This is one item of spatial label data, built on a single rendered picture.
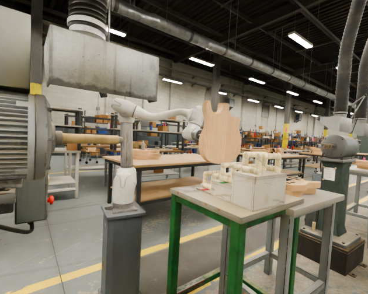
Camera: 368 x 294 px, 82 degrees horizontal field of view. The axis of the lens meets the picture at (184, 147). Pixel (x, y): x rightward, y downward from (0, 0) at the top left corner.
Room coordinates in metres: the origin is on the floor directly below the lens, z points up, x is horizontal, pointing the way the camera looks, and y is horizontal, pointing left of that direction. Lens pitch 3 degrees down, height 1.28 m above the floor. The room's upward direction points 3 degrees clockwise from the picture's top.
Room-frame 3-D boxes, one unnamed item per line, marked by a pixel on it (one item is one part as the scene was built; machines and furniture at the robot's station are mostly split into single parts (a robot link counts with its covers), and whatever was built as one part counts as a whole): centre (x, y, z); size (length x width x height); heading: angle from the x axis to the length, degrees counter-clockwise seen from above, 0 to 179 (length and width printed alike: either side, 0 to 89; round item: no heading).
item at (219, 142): (1.39, -0.25, 1.31); 0.35 x 0.04 x 0.40; 125
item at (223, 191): (1.26, -0.33, 0.98); 0.27 x 0.16 x 0.09; 125
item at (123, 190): (1.58, 0.44, 0.87); 0.18 x 0.16 x 0.22; 9
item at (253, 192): (1.13, -0.42, 1.02); 0.27 x 0.15 x 0.17; 125
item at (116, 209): (1.56, 0.46, 0.73); 0.22 x 0.18 x 0.06; 120
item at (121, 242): (1.57, 0.44, 0.35); 0.28 x 0.28 x 0.70; 30
